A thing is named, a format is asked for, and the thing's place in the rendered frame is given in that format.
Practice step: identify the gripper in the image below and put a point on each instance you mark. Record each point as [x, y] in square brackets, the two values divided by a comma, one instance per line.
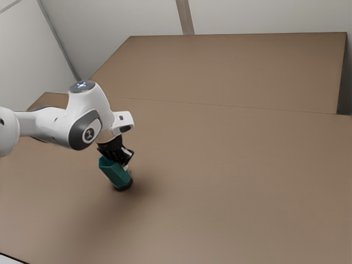
[111, 148]

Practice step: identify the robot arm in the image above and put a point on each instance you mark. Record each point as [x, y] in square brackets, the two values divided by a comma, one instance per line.
[82, 110]

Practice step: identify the teal faceted mug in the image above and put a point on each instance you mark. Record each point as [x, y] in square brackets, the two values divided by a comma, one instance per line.
[116, 174]

